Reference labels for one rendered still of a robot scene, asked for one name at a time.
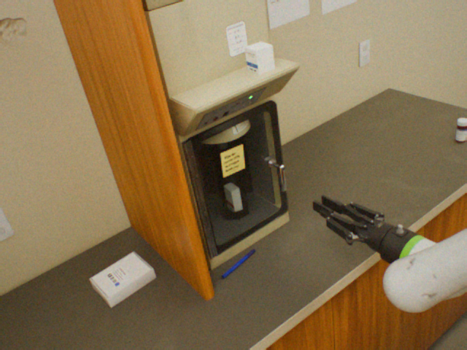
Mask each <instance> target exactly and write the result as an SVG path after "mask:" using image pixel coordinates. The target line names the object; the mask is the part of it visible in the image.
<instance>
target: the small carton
mask: <svg viewBox="0 0 467 350"><path fill-rule="evenodd" d="M244 50H245V55H246V60H247V70H248V71H251V72H254V73H256V74H262V73H265V72H267V71H270V70H272V69H275V65H274V53H273V46H272V45H271V44H267V43H264V42H258V43H256V44H252V45H250V46H247V47H245V48H244Z"/></svg>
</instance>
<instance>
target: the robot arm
mask: <svg viewBox="0 0 467 350"><path fill-rule="evenodd" d="M321 200H322V204H321V203H319V202H318V201H316V200H314V201H313V210H314V211H316V212H317V213H319V214H320V216H322V217H325V218H326V227H328V228H329V229H331V230H332V231H333V232H335V233H336V234H337V235H339V236H340V237H342V238H343V239H344V240H345V241H346V242H347V244H348V245H352V242H353V241H360V242H364V243H366V244H368V246H369V248H370V249H372V250H374V251H375V252H377V253H379V255H380V257H381V259H382V260H384V261H385V262H387V263H389V264H390V266H389V267H388V268H387V270H386V271H385V275H384V278H383V287H384V291H385V294H386V295H387V297H388V299H389V300H390V302H391V303H392V304H393V305H394V306H395V307H396V308H398V309H400V310H402V311H405V312H408V313H411V312H421V311H427V310H428V309H430V308H432V307H434V306H435V305H436V304H437V303H440V302H441V301H443V300H448V299H451V298H457V297H458V296H461V295H462V294H464V293H465V292H466V291H467V228H466V229H465V230H462V231H461V232H460V233H458V234H456V235H454V236H452V237H449V238H446V239H444V240H443V241H440V242H438V243H436V242H434V241H431V240H429V239H427V238H423V237H422V236H419V235H417V234H416V233H414V232H412V231H411V230H409V229H407V228H405V227H403V225H397V226H393V225H391V224H390V223H388V222H385V214H383V213H380V212H375V211H372V210H370V209H368V208H366V207H364V206H361V205H358V204H356V203H354V202H350V204H343V203H341V202H339V201H335V200H333V199H331V198H329V197H328V196H326V195H321ZM354 207H355V209H354ZM333 211H335V212H336V213H338V214H340V215H342V214H343V212H344V215H347V216H348V217H350V218H351V219H353V220H354V221H351V220H348V219H345V218H344V217H341V216H339V215H335V214H334V213H333ZM349 231H350V232H351V233H350V232H349Z"/></svg>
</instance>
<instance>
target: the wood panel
mask: <svg viewBox="0 0 467 350"><path fill-rule="evenodd" d="M53 3H54V5H55V8H56V11H57V13H58V16H59V19H60V22H61V25H62V29H63V33H64V36H65V37H66V40H67V43H68V46H69V49H70V52H71V54H72V57H73V60H74V63H75V66H76V68H77V71H78V74H79V76H80V80H81V83H82V87H83V90H84V92H85V96H86V98H87V101H88V104H89V107H90V110H91V112H92V115H93V118H94V120H95V123H96V127H97V129H98V132H99V135H100V137H101V140H102V143H103V145H104V151H105V153H106V156H107V160H108V161H109V165H110V167H111V169H112V173H113V176H114V178H115V182H116V184H117V188H118V189H119V192H120V196H121V198H122V200H123V204H124V206H125V209H126V213H127V215H128V218H129V220H130V225H131V227H132V228H133V229H134V230H135V231H136V232H137V233H138V234H139V235H140V236H141V237H142V238H143V239H144V240H145V241H146V242H148V243H149V244H150V245H151V246H152V247H153V248H154V249H155V250H156V251H157V253H158V254H159V255H160V256H162V258H163V259H164V260H165V261H166V262H167V263H168V264H170V266H171V267H172V268H173V269H175V270H176V271H177V272H178V273H179V274H180V275H181V276H182V277H183V278H184V280H186V282H187V283H189V285H190V286H191V287H192V288H194V290H195V291H197V293H198V294H200V295H201V296H202V297H203V298H204V299H205V300H206V301H208V300H209V299H211V298H212V297H213V296H215V294H214V291H213V288H212V283H211V276H210V273H209V269H208V265H207V260H206V257H205V254H204V248H203V245H202V242H201V237H200V234H199V231H198V225H197V222H196V217H195V214H194V211H193V206H192V203H191V199H190V194H189V191H188V186H187V183H186V180H185V175H184V171H183V168H182V161H181V157H180V152H179V149H178V146H177V140H176V137H175V134H174V129H173V126H172V123H171V118H170V114H169V109H168V107H167V103H166V98H165V95H164V91H163V86H162V83H161V78H160V75H159V72H158V64H157V60H156V57H155V53H154V49H153V44H152V41H151V38H150V32H149V30H148V27H147V21H146V18H145V15H144V10H143V7H142V2H141V0H53Z"/></svg>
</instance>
